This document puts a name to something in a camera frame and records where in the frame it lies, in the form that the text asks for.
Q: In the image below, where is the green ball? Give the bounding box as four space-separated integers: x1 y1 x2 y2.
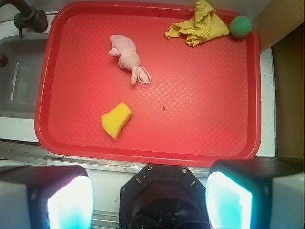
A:
229 15 253 38

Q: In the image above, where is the yellow sponge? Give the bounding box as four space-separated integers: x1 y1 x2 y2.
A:
101 102 132 141

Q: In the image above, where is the brown cardboard box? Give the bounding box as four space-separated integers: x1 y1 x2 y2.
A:
272 24 305 165

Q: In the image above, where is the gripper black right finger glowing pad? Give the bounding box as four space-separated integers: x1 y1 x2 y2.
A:
205 159 305 229

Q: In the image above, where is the red plastic tray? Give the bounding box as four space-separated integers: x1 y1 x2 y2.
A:
35 2 261 166

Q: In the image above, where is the grey toy sink basin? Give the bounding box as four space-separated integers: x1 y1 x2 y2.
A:
0 34 48 119

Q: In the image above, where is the dark toy faucet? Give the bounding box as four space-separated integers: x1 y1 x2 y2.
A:
0 0 48 38

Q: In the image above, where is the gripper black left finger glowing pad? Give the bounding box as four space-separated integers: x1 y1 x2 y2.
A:
0 165 94 229

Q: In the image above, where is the pink plush bunny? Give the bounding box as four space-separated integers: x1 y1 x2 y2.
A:
108 35 152 85

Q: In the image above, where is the yellow cloth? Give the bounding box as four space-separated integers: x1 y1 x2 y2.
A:
164 0 230 47

